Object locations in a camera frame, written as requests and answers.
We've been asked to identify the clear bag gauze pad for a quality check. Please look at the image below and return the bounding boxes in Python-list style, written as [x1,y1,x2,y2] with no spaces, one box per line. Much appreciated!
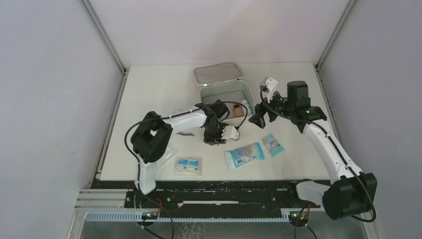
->
[157,146,178,170]

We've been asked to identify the white plastic bottle green label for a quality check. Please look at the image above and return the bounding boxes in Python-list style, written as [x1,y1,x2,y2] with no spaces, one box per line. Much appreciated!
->
[241,100,253,116]

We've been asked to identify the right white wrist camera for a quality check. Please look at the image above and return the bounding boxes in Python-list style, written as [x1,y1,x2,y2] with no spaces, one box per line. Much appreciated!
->
[259,77,278,103]

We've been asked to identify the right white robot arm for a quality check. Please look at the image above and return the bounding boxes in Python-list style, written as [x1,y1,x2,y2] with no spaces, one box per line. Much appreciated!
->
[249,78,377,223]

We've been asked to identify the black handled scissors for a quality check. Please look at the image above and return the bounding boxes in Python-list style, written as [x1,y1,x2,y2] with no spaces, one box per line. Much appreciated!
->
[177,131,195,136]

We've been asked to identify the small teal mask packet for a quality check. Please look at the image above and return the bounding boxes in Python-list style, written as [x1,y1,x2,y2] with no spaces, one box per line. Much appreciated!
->
[262,134,284,157]

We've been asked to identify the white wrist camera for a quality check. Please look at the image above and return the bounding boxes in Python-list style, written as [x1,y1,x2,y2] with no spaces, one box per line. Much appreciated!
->
[259,77,278,103]
[221,125,240,140]

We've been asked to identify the white medicine kit case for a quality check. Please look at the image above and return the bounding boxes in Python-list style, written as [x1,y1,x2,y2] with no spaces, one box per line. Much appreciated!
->
[194,62,255,125]

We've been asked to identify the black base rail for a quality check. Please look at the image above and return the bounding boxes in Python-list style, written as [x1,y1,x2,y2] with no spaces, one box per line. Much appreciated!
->
[91,180,306,220]

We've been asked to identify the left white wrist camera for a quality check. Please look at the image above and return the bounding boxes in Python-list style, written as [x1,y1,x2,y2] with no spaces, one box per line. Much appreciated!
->
[221,125,240,140]

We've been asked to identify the bag of blue packets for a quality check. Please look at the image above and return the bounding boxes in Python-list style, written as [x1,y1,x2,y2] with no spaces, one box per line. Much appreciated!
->
[174,157,202,176]

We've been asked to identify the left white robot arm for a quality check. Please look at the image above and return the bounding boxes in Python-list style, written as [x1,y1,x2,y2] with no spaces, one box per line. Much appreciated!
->
[123,101,240,208]

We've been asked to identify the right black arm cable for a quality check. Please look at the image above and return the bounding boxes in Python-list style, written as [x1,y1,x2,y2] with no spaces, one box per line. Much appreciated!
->
[260,89,377,223]

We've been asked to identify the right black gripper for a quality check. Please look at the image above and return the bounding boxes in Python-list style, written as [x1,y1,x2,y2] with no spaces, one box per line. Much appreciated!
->
[249,88,294,128]

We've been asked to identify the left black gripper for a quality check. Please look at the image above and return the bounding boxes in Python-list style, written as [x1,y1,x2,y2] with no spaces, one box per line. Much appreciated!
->
[203,122,228,145]

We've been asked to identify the large blue white pouch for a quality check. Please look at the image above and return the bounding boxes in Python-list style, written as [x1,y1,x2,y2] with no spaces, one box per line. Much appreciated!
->
[224,142,265,170]

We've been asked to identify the brown bottle orange cap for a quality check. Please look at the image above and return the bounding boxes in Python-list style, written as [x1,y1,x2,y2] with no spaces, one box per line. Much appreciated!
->
[233,104,244,118]

